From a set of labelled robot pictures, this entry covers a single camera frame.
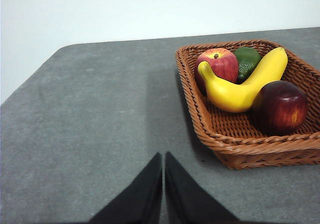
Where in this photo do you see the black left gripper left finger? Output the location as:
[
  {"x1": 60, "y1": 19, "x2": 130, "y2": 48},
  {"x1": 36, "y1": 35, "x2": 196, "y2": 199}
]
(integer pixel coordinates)
[{"x1": 88, "y1": 152, "x2": 163, "y2": 224}]

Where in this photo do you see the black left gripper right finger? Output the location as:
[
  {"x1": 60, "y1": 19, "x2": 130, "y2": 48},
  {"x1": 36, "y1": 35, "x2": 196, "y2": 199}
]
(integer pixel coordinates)
[{"x1": 164, "y1": 151, "x2": 241, "y2": 224}]

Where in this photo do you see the red apple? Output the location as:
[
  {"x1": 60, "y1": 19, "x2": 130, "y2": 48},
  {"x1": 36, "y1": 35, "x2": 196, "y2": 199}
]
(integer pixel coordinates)
[{"x1": 194, "y1": 48, "x2": 240, "y2": 95}]

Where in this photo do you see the yellow banana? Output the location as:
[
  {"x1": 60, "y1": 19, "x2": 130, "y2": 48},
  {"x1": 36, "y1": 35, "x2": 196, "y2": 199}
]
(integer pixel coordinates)
[{"x1": 197, "y1": 46, "x2": 289, "y2": 114}]

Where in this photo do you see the green avocado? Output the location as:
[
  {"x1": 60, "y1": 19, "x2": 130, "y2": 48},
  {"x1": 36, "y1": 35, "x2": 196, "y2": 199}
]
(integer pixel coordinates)
[{"x1": 233, "y1": 46, "x2": 262, "y2": 85}]

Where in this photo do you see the brown wicker basket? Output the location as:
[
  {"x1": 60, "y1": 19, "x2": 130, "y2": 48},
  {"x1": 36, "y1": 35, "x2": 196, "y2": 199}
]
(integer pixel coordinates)
[{"x1": 174, "y1": 39, "x2": 320, "y2": 170}]

